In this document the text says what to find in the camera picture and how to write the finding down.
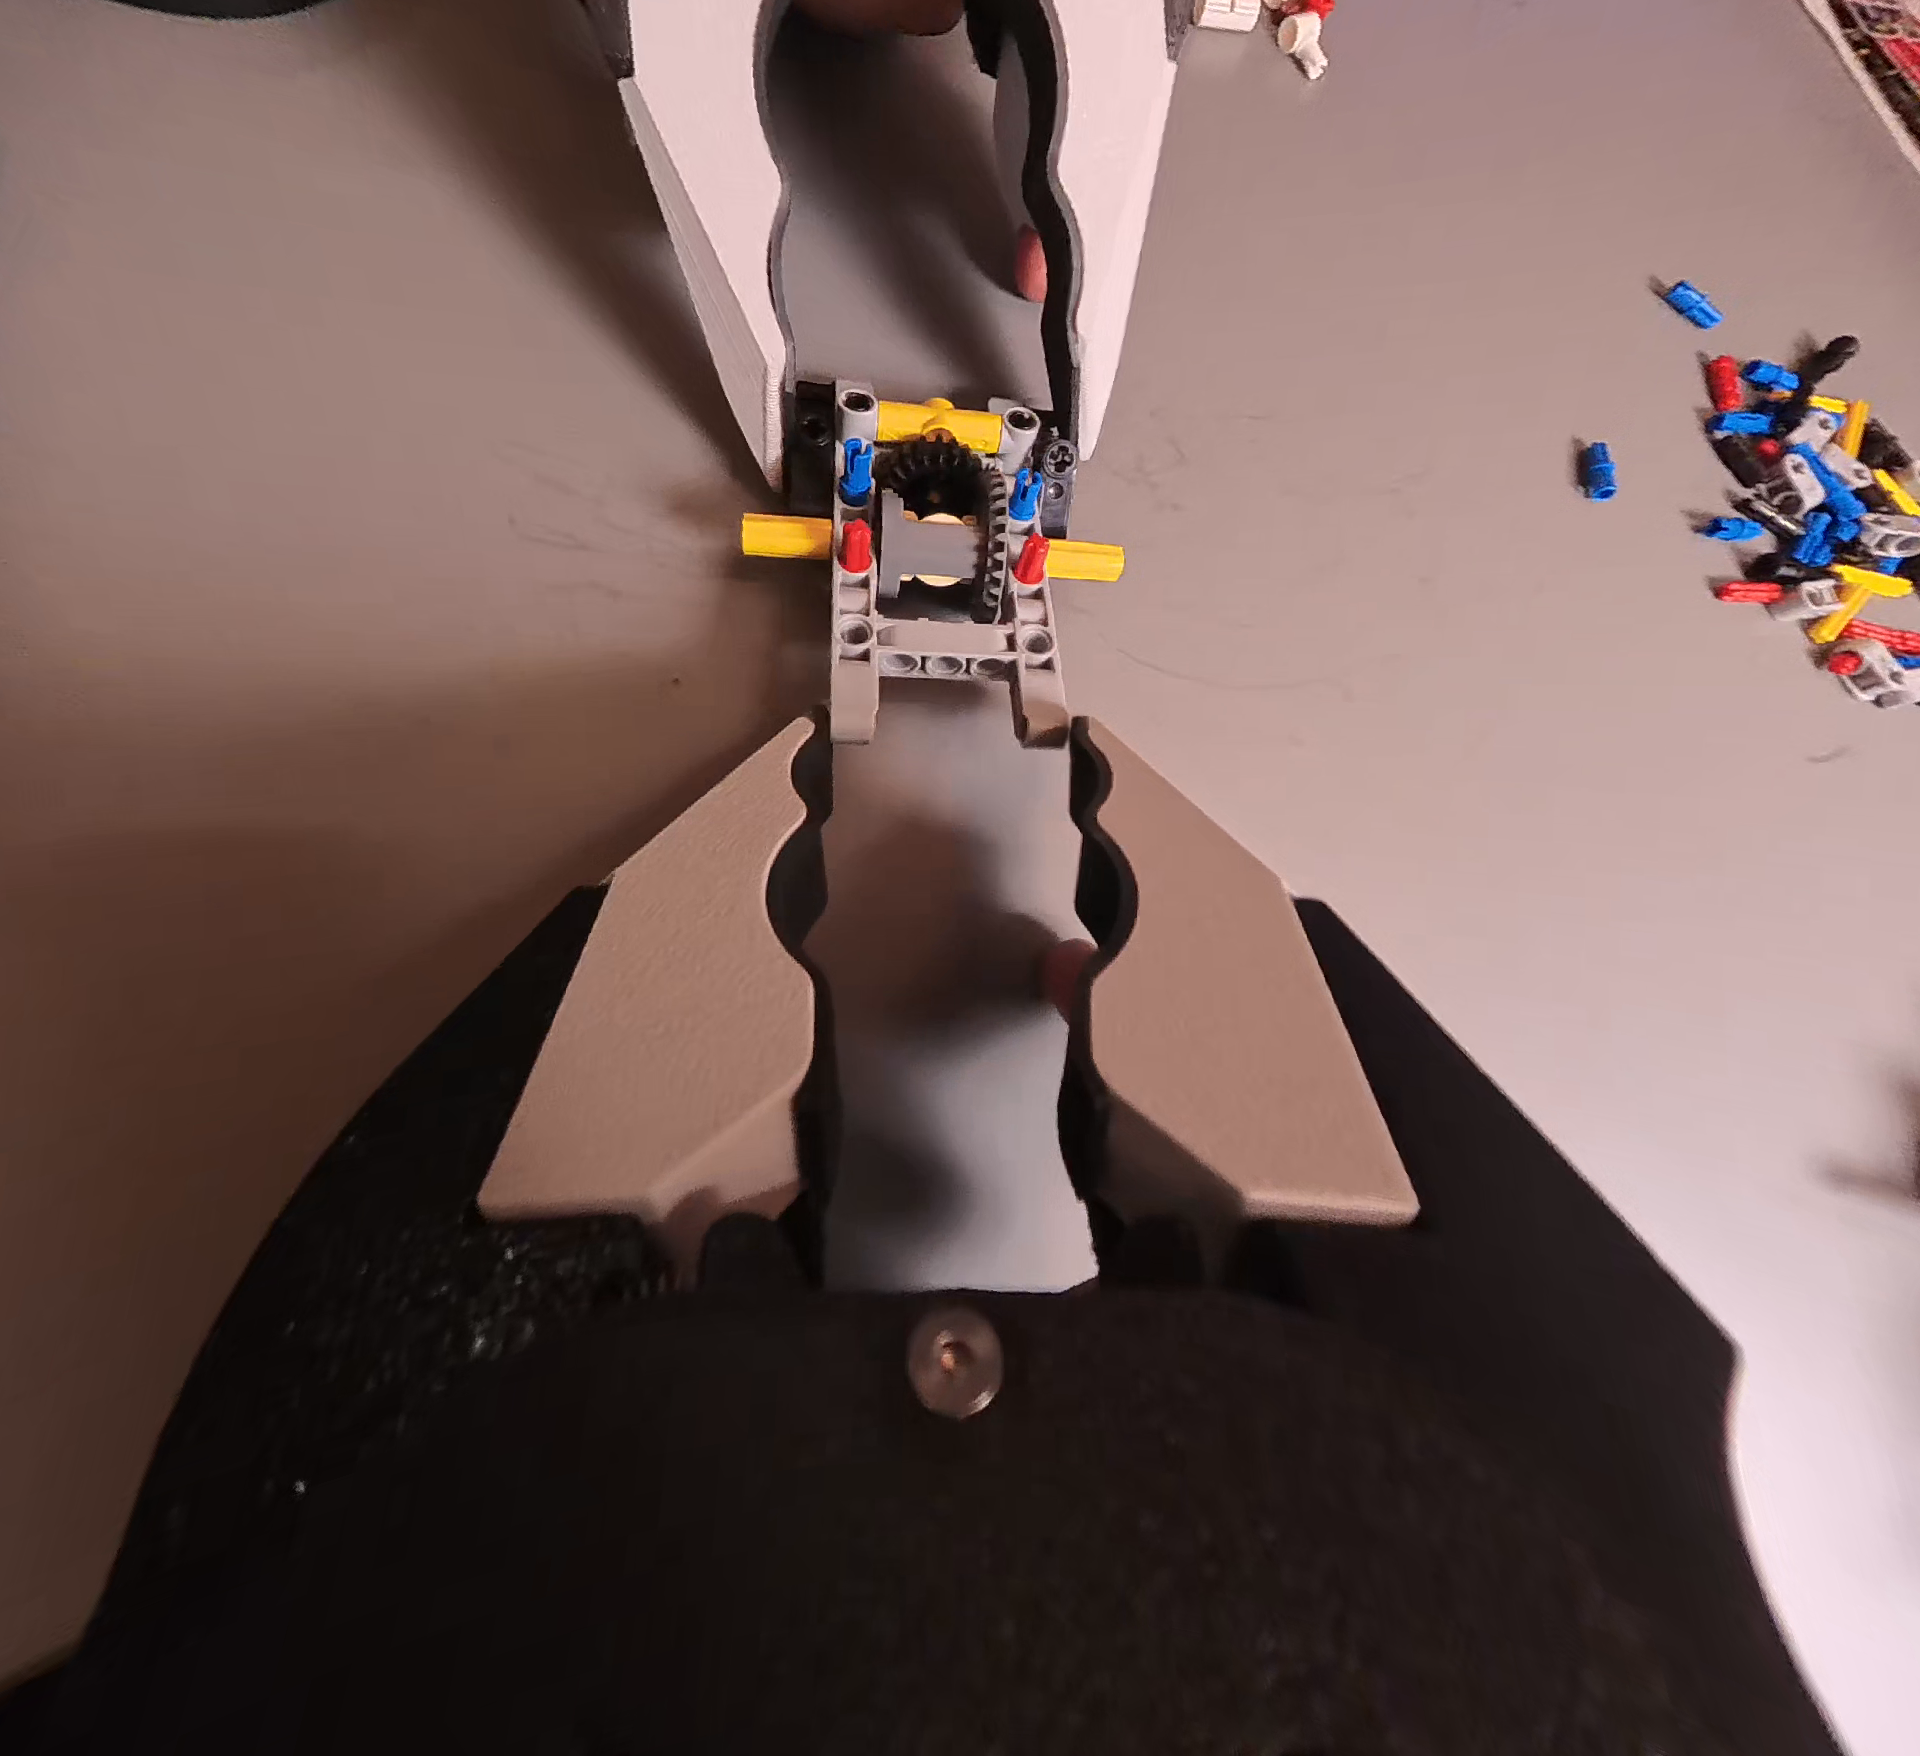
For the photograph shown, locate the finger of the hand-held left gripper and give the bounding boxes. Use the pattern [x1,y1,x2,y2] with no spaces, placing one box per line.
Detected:
[613,0,816,492]
[975,0,1183,455]

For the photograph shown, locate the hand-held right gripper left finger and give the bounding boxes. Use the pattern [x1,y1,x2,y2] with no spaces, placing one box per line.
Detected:
[478,715,836,1232]

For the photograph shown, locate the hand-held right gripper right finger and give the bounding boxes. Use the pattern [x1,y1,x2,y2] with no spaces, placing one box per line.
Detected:
[1057,715,1422,1232]

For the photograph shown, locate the small grey lego differential assembly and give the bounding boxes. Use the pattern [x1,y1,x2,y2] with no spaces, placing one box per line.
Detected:
[743,375,1128,749]

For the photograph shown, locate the pile of blue yellow pins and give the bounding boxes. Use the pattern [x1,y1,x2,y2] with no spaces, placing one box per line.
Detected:
[1696,334,1920,712]

